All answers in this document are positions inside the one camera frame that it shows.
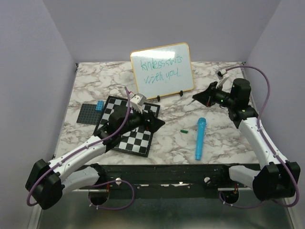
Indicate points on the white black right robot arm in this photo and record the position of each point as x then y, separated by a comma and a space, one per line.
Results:
277, 177

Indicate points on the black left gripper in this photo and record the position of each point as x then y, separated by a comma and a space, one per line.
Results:
154, 124

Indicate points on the black white chessboard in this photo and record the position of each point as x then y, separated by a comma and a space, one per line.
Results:
137, 141

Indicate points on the yellow framed whiteboard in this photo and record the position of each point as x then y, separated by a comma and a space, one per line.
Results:
163, 71

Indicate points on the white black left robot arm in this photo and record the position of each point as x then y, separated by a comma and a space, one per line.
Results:
45, 182

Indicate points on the black whiteboard stand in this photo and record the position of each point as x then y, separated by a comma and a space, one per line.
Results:
170, 95

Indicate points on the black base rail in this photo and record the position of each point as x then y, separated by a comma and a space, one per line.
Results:
166, 181

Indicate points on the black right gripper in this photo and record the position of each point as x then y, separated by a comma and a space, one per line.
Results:
206, 97

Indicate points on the blue toy microphone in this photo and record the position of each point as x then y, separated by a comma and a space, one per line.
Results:
201, 125

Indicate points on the dark grey lego baseplate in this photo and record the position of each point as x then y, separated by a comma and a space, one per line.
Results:
88, 115

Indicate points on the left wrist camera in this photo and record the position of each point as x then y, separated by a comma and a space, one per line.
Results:
137, 102

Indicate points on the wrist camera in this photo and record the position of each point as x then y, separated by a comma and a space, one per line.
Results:
137, 102
221, 74

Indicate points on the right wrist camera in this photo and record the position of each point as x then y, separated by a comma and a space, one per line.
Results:
221, 74

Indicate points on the blue lego brick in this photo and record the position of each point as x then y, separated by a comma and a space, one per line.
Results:
99, 106

